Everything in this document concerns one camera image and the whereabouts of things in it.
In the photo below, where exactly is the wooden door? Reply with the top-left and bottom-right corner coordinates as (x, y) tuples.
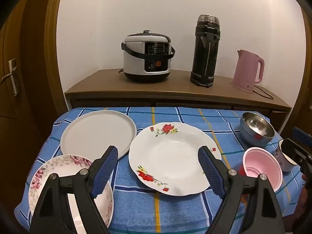
(1, 0), (67, 206)

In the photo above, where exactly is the pink floral deep plate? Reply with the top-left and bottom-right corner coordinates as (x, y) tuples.
(28, 155), (114, 226)

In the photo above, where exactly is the brown wooden cabinet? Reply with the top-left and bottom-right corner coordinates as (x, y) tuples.
(65, 69), (291, 130)

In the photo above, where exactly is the black thermos flask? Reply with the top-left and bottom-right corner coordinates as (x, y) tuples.
(190, 14), (221, 88)

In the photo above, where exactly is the black kettle cable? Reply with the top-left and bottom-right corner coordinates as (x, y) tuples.
(252, 84), (275, 100)

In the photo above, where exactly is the pink plastic bowl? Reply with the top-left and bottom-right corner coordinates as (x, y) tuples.
(238, 147), (283, 192)

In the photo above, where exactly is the stainless steel bowl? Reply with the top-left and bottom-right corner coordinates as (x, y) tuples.
(239, 112), (275, 147)

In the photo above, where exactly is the pink electric kettle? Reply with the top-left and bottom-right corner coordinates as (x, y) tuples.
(232, 50), (265, 94)

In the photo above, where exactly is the plain white plate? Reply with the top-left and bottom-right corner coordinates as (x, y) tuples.
(60, 110), (137, 161)

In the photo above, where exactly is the red floral white plate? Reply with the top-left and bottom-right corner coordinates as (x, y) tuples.
(129, 122), (222, 197)

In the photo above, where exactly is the white rice cooker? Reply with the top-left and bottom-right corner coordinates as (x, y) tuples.
(121, 30), (175, 83)

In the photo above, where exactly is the white enamel bowl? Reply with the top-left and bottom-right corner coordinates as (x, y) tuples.
(274, 139), (297, 172)

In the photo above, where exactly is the person's right hand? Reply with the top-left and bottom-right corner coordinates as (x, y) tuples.
(291, 174), (308, 233)

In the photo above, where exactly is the metal door handle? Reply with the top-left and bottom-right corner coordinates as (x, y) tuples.
(1, 59), (20, 97)

